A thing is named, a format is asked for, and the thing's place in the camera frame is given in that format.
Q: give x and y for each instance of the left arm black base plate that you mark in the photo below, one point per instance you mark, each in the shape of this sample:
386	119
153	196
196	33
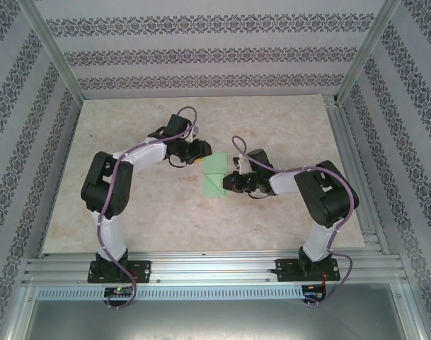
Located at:
141	271

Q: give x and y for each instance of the grey metal sheet panel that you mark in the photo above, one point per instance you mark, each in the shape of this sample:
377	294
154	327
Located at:
215	318

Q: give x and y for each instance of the aluminium side rail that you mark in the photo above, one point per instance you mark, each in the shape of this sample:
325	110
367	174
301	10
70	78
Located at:
342	134

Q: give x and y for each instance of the aluminium mounting rail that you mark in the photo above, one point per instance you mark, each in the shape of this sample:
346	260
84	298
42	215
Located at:
215	263

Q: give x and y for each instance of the aluminium frame post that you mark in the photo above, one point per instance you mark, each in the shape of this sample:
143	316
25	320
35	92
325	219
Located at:
56	53
369	53

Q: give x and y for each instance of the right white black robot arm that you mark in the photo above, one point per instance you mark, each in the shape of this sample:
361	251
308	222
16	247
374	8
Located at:
325	191

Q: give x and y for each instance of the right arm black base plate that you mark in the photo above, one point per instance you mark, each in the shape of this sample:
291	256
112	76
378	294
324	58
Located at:
286	271

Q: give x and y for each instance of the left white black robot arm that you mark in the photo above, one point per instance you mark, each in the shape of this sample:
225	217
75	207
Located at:
109	184

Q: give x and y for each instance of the green cloth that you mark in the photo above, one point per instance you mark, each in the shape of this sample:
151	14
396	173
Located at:
215	166

